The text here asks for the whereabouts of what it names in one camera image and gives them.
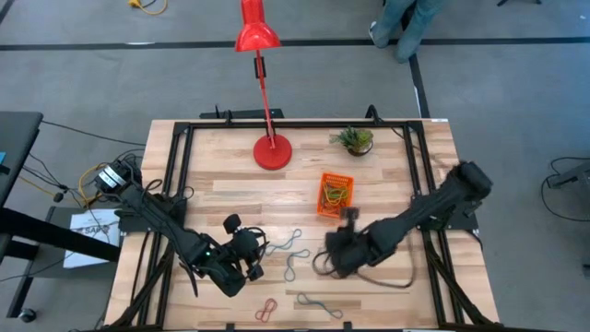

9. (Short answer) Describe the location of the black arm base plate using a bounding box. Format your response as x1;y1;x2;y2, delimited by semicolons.
412;196;479;231
118;209;185;233

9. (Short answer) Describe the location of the teal rubber band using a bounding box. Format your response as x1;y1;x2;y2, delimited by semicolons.
283;248;312;283
265;228;303;256
296;292;345;321

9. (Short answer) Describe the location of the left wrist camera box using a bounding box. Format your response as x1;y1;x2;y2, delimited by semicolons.
222;213;242;234

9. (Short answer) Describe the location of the orange plastic basket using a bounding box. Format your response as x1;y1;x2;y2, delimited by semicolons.
316;172;356;219

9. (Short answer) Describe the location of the yellow cable loop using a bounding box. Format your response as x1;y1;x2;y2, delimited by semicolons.
77;163;112;207

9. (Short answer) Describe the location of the black looped floor cable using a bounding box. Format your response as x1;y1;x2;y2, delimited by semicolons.
539;156;590;223

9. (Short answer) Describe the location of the small potted green plant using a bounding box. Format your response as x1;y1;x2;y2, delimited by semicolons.
328;125;375;158

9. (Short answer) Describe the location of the black desk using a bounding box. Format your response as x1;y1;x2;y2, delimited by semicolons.
0;110;122;319

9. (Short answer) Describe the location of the small red rubber band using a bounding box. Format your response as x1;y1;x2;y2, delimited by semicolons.
254;297;279;324

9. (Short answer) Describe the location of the white printed paper sheet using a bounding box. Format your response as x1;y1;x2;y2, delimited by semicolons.
63;207;122;269

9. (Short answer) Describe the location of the person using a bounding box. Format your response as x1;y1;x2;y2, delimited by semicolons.
368;0;446;65

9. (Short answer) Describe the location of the red desk lamp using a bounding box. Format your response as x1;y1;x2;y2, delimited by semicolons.
233;0;294;172

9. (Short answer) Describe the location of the yellow floor cable with plug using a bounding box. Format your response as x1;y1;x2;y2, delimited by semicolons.
127;0;169;16

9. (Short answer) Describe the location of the grey floor device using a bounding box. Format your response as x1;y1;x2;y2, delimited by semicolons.
547;160;590;190

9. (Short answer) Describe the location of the dark grey floor mat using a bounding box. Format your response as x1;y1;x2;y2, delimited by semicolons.
34;206;122;280

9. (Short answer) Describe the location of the black bar behind table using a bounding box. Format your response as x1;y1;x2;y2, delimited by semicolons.
198;104;286;120

